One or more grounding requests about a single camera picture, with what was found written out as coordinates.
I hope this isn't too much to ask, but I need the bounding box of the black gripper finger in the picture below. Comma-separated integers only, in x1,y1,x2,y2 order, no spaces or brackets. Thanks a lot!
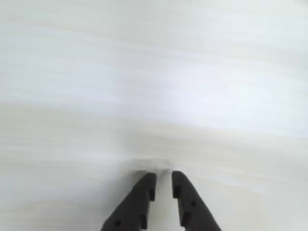
100,172,158,231
171,170,222,231

